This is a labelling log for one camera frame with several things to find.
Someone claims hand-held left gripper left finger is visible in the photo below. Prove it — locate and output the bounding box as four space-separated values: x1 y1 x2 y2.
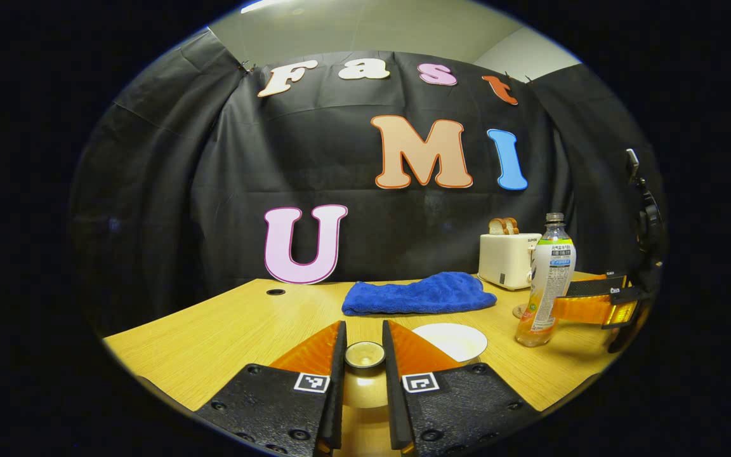
195 321 348 456

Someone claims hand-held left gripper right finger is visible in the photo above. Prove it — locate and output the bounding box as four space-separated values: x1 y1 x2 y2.
382 319 541 456

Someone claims plastic water bottle orange label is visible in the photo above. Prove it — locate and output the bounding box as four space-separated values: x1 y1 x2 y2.
516 213 577 348

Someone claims cream ceramic teacup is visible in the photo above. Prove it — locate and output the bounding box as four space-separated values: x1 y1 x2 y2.
412 322 489 363

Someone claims cream toaster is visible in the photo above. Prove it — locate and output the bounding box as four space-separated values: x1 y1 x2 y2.
478 232 541 291

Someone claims blue towel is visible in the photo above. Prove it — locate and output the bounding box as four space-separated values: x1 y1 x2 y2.
342 272 497 317

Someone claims black backdrop cloth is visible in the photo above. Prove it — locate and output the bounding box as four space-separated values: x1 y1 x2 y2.
69 29 668 337

